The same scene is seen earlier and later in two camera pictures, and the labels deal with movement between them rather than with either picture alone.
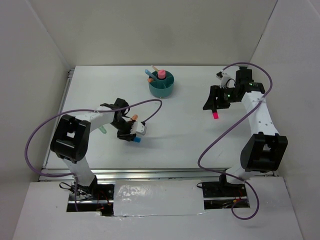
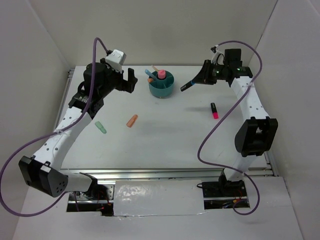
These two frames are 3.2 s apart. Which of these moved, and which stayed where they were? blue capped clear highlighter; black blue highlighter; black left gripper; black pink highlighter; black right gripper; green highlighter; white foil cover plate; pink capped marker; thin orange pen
Moved: black blue highlighter; black right gripper; black left gripper
Stayed: black pink highlighter; green highlighter; white foil cover plate; blue capped clear highlighter; thin orange pen; pink capped marker
